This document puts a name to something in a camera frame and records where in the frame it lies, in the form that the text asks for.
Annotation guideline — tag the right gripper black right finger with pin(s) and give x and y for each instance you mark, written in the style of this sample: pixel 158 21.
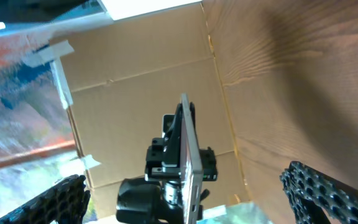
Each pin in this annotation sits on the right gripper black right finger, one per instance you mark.
pixel 314 197

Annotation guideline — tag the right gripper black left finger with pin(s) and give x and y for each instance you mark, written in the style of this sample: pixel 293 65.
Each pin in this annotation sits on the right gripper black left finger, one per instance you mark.
pixel 65 203

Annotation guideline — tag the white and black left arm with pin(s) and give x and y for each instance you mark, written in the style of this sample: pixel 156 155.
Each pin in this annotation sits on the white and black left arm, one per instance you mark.
pixel 175 168

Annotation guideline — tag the brown cardboard panel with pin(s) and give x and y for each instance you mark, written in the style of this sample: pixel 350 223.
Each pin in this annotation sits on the brown cardboard panel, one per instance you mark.
pixel 124 77

